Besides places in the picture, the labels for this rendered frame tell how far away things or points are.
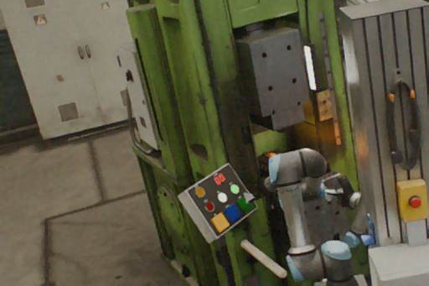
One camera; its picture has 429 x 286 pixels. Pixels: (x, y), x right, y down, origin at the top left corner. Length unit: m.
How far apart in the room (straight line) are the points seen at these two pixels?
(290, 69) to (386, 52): 1.43
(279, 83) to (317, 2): 0.53
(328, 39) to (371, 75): 1.68
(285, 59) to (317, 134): 0.59
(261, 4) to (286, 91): 0.47
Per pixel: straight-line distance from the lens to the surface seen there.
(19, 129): 9.37
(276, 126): 3.45
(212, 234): 3.13
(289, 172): 2.61
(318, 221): 3.70
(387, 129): 2.12
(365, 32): 2.04
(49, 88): 8.60
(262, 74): 3.36
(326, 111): 3.75
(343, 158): 3.93
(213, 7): 3.36
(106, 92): 8.62
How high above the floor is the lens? 2.40
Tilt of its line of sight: 22 degrees down
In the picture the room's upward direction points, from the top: 11 degrees counter-clockwise
